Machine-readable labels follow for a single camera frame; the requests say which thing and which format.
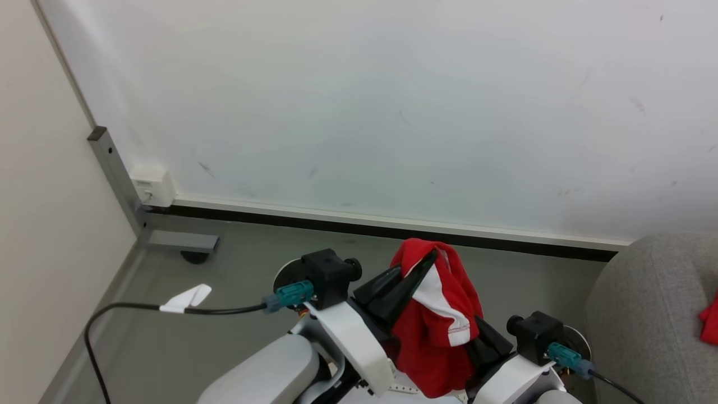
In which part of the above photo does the grey fabric sofa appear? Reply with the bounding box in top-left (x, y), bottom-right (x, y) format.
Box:
top-left (586, 233), bottom-right (718, 404)

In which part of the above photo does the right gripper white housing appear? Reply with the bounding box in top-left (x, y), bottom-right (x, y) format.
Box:
top-left (466, 317), bottom-right (567, 404)

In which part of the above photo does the red cloth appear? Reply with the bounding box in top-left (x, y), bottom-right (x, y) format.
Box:
top-left (699, 292), bottom-right (718, 345)

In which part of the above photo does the black cable with white tag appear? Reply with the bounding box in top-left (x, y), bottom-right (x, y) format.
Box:
top-left (84, 302), bottom-right (269, 404)

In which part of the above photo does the red and white garment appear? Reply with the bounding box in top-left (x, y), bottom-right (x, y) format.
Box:
top-left (383, 238), bottom-right (484, 399)

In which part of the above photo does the grey partition bottom rail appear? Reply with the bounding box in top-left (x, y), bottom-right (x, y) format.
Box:
top-left (39, 241), bottom-right (146, 404)

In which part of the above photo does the thin black cable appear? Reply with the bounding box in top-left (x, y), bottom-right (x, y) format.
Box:
top-left (589, 370), bottom-right (647, 404)

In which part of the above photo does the white wall outlet box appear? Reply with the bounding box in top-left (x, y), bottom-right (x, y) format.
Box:
top-left (131, 164), bottom-right (176, 207)

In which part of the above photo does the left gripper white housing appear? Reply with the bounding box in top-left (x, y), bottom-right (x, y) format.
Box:
top-left (306, 250), bottom-right (438, 396)

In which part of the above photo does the white and black baseboard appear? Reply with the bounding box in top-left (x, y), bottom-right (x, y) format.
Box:
top-left (168, 195), bottom-right (632, 263)

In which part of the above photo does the teal cable connector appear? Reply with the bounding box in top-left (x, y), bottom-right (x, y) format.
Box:
top-left (263, 280), bottom-right (315, 313)
top-left (547, 342), bottom-right (595, 378)

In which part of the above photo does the white paper cable tag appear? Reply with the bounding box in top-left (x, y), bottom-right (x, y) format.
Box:
top-left (159, 284), bottom-right (213, 314)

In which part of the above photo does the grey metal foot bar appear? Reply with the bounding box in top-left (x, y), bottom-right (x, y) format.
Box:
top-left (147, 230), bottom-right (219, 253)

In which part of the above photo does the grey metal frame post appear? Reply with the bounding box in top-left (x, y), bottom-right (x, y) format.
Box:
top-left (88, 127), bottom-right (151, 243)

